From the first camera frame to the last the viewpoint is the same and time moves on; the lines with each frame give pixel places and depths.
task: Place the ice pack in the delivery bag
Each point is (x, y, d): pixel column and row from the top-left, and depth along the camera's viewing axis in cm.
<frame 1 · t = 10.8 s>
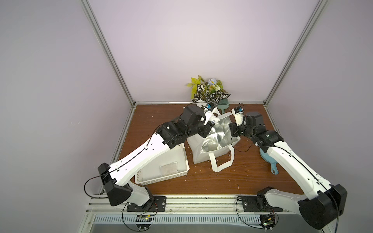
left hand: (213, 121, 66), fingers open
right hand: (231, 121, 77), fingers closed
white insulated delivery bag: (218, 144, 95), point 3 cm above the table
white ice pack: (169, 169, 84), point 4 cm above the table
artificial potted plant: (211, 91, 94), point 27 cm above the table
green small scoop: (223, 106, 108), point 10 cm above the table

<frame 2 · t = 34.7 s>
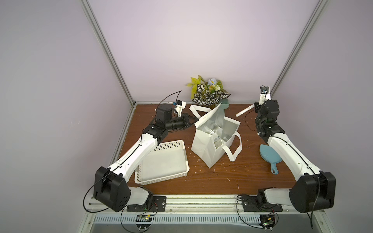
left hand: (200, 120, 70), fingers closed
right hand: (273, 94, 72), fingers closed
white insulated delivery bag: (212, 122, 97), point 12 cm above the table
ice pack blue print: (217, 141, 96), point 3 cm above the table
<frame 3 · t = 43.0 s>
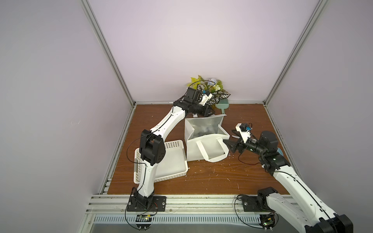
left hand: (215, 111, 84), fingers open
right hand: (230, 132, 73), fingers open
white insulated delivery bag: (205, 139, 75), point 23 cm above the table
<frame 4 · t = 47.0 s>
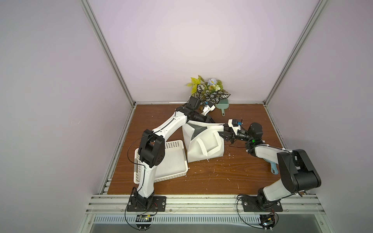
left hand: (217, 125, 82), fingers closed
right hand: (219, 127, 80), fingers open
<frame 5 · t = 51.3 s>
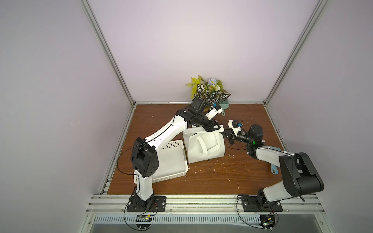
left hand: (220, 125, 78), fingers open
right hand: (220, 127, 81), fingers closed
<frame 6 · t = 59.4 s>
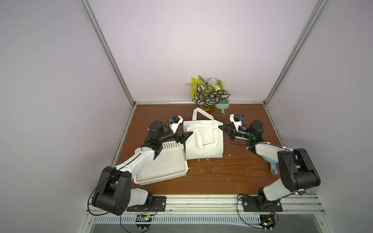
left hand: (188, 127, 79), fingers open
right hand: (220, 124, 81), fingers closed
white insulated delivery bag: (207, 140, 82), point 16 cm above the table
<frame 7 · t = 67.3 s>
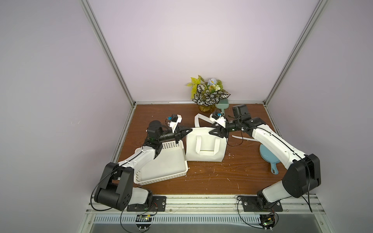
left hand: (191, 131, 75), fingers closed
right hand: (212, 125, 79), fingers open
